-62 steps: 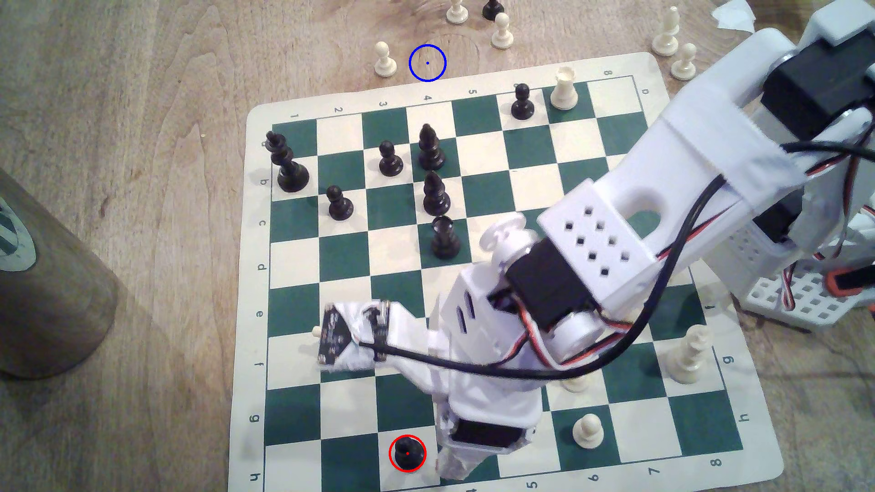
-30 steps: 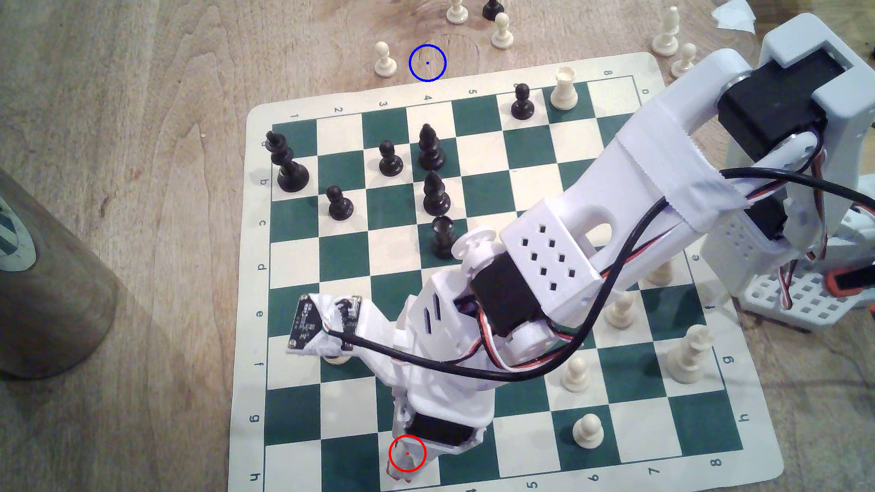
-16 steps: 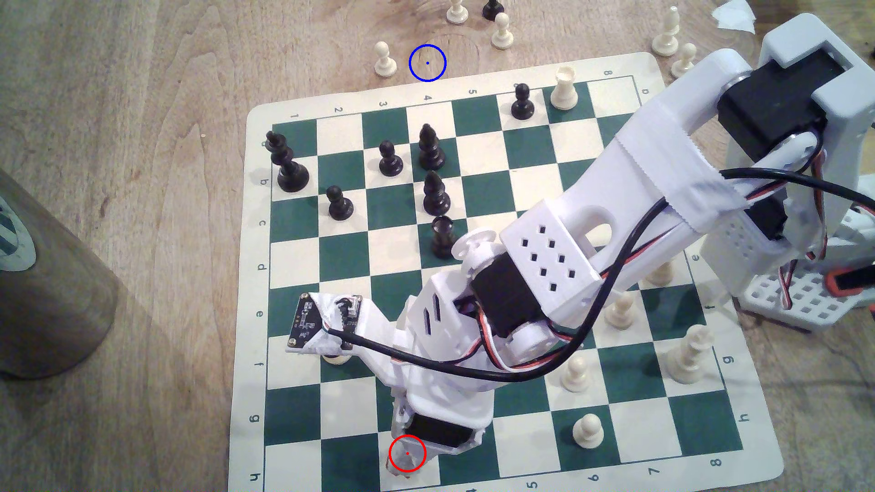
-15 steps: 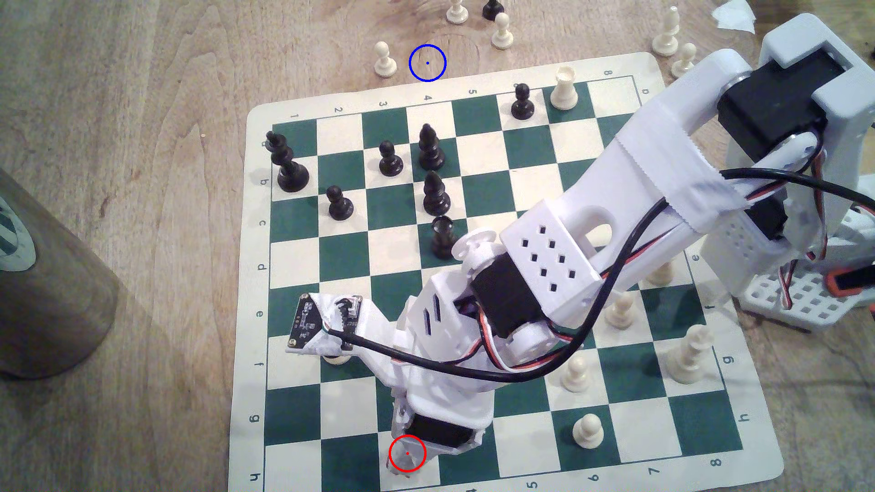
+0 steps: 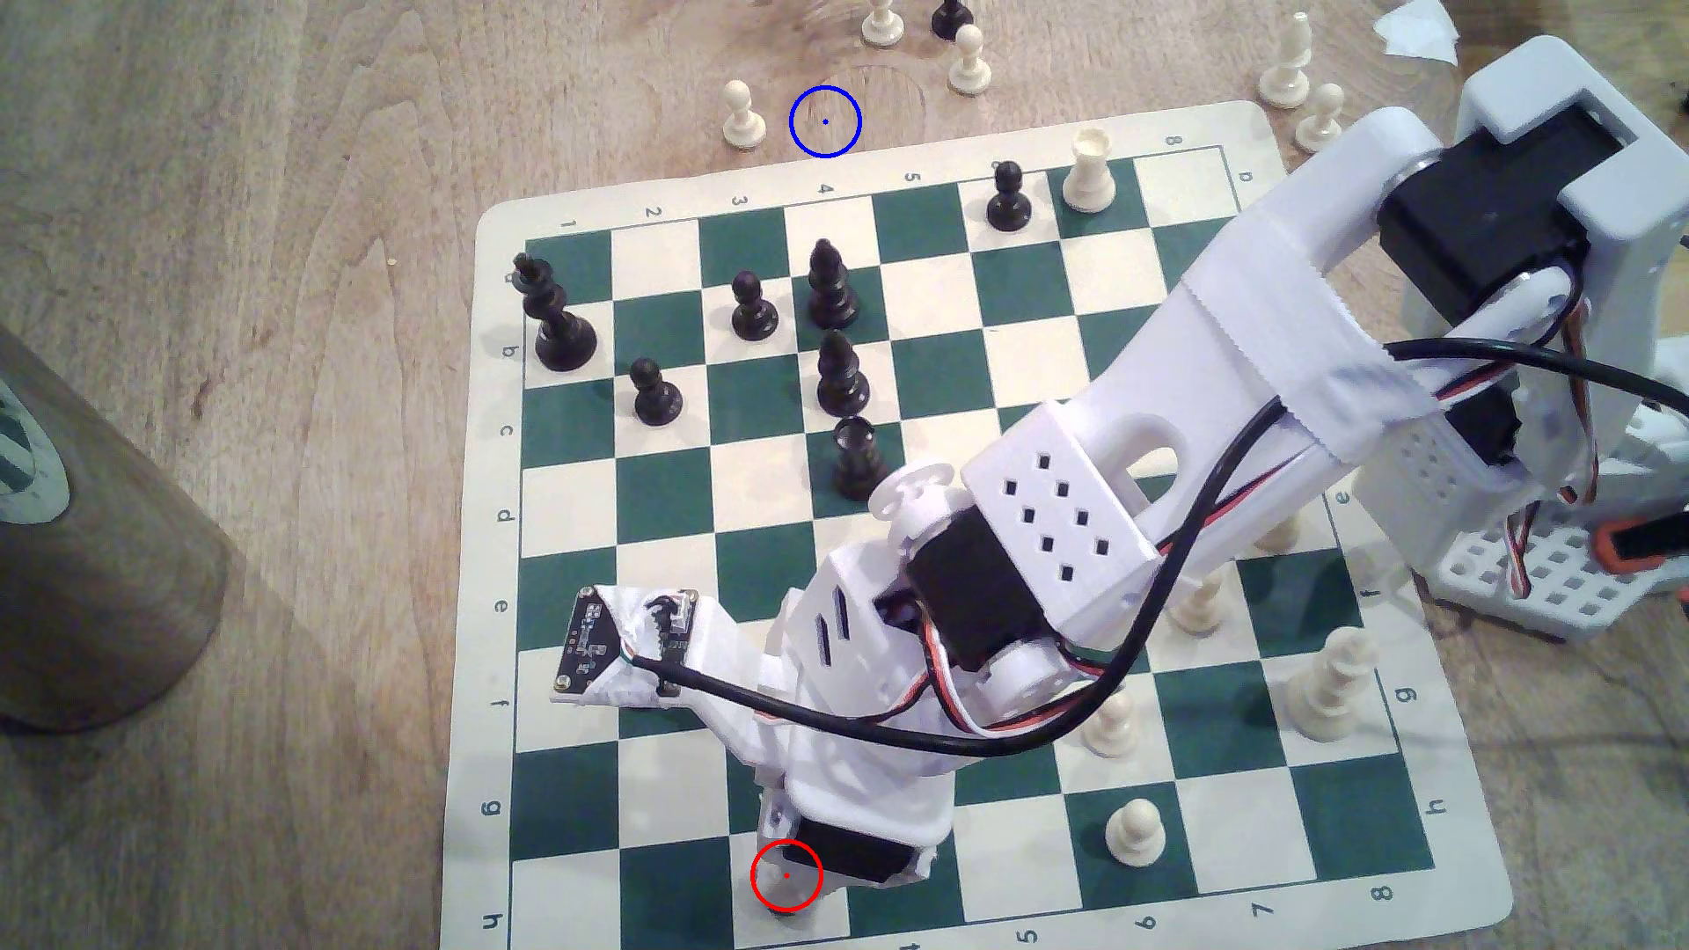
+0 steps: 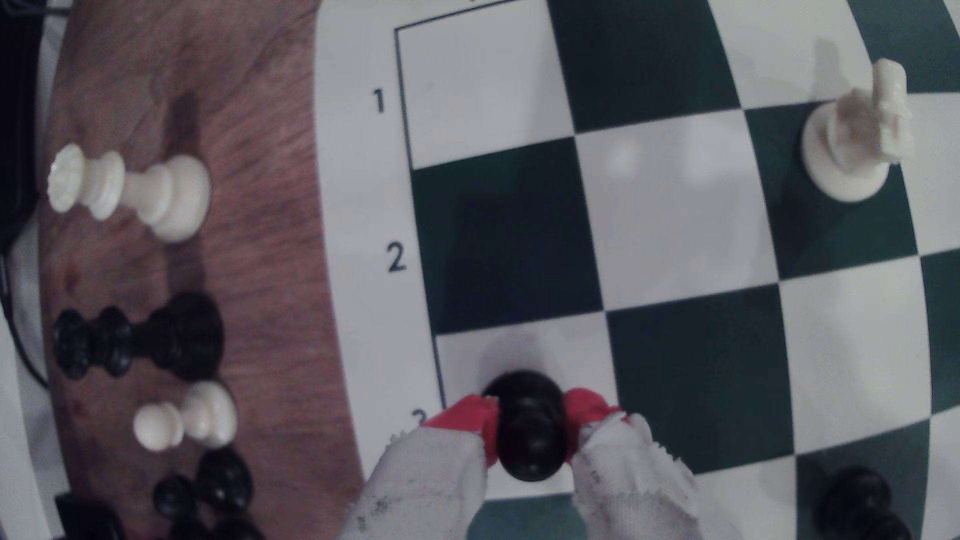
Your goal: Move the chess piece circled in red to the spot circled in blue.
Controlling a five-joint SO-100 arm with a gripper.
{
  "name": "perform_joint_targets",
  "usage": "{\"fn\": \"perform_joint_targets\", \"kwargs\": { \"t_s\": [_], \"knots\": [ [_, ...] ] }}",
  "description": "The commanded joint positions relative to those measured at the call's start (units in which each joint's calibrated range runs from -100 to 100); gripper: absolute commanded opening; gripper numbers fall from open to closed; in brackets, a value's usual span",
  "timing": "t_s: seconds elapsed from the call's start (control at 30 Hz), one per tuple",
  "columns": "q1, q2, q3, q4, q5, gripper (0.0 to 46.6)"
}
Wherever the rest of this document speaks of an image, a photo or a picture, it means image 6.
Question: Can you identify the white chess queen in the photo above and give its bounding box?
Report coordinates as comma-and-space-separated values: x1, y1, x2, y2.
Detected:
46, 142, 213, 245

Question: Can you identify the black chess pawn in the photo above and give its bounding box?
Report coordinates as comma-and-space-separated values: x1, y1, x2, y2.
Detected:
816, 465, 912, 540
482, 369, 569, 483
152, 446, 255, 522

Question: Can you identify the green white chess board mat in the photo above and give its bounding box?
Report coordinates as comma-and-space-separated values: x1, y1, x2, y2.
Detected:
313, 0, 960, 540

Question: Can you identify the white chess knight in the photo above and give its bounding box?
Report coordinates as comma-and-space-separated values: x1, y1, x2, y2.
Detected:
800, 58, 916, 204

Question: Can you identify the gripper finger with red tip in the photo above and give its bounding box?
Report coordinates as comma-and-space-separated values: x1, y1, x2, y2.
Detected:
337, 395, 501, 540
562, 388, 706, 540

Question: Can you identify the white chess pawn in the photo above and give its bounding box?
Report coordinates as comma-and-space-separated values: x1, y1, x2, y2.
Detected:
132, 380, 240, 453

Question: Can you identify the black chess queen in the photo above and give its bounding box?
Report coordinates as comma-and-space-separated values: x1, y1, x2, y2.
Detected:
52, 291, 226, 382

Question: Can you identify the black device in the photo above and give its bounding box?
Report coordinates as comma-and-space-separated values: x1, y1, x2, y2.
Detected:
0, 0, 46, 249

